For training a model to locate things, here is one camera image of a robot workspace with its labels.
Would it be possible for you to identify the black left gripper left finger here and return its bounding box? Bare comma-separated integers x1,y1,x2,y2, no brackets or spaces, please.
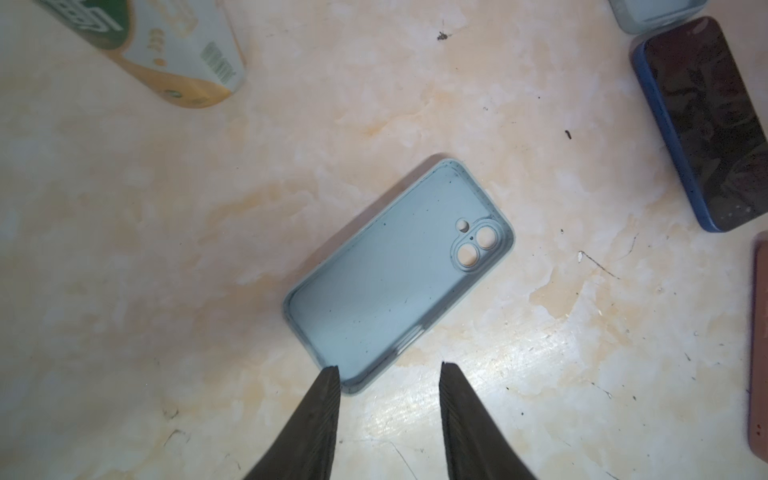
245,366,341,479

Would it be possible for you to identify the black phone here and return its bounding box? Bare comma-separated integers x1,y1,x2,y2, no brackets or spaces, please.
748,235,767,462

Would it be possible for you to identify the light blue case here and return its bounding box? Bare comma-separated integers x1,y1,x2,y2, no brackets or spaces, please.
283,158,515,395
609,0,708,35

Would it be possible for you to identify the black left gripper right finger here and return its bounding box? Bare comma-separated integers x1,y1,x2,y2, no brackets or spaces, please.
439,362,534,479

